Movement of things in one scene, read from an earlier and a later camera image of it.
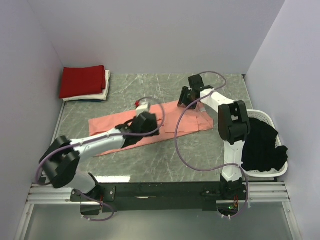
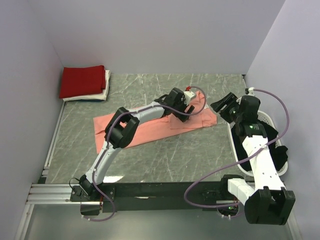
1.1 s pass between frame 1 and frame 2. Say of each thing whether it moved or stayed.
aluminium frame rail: stayed
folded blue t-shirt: stayed
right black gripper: moved
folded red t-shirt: stayed
